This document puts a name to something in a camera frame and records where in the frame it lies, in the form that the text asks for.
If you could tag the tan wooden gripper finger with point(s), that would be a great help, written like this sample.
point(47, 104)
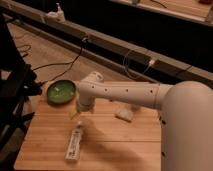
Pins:
point(72, 114)

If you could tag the white plastic bottle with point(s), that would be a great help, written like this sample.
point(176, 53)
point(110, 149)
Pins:
point(73, 150)

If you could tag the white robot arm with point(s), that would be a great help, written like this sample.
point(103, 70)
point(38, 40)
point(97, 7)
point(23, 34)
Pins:
point(185, 111)

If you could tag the black tripod stand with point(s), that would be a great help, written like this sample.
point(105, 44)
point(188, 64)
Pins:
point(17, 83)

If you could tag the green bowl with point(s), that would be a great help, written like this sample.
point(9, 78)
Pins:
point(61, 92)

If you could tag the pale sponge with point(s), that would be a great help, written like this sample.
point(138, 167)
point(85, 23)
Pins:
point(124, 114)

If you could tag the grey metal rail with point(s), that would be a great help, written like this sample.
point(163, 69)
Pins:
point(149, 44)

